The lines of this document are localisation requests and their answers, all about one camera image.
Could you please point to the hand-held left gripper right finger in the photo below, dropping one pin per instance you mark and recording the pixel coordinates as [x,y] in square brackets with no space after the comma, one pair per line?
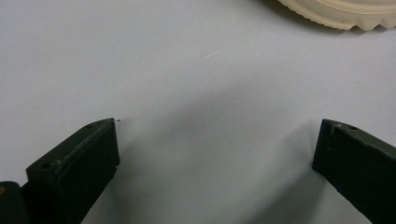
[358,168]

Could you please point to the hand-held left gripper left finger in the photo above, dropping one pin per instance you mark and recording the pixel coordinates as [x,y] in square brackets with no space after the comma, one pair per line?
[77,168]

